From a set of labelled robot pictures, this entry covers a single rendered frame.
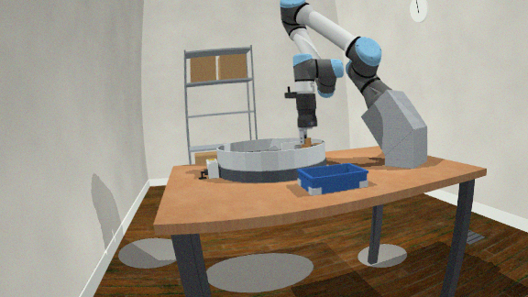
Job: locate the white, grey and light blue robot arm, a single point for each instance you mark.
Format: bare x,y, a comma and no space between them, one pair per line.
364,53

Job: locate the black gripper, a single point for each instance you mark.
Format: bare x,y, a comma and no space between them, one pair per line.
306,105

